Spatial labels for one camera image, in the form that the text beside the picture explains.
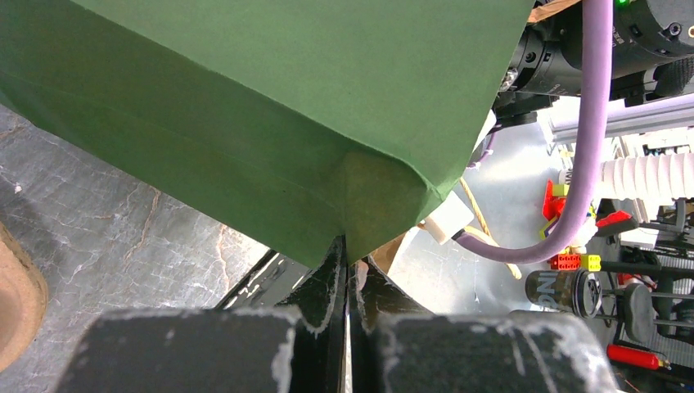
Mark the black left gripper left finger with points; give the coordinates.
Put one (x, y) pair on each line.
(296, 345)

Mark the red handled tool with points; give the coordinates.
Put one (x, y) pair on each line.
(637, 358)

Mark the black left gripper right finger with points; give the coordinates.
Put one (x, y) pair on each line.
(397, 345)

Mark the green paper bag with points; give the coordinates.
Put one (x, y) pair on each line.
(293, 122)

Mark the colourful toy bricks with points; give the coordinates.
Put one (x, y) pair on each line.
(575, 255)

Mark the brown cardboard cup carrier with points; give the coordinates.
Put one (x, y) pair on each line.
(24, 298)

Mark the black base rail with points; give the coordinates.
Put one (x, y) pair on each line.
(270, 280)

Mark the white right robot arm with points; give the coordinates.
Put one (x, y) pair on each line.
(631, 51)

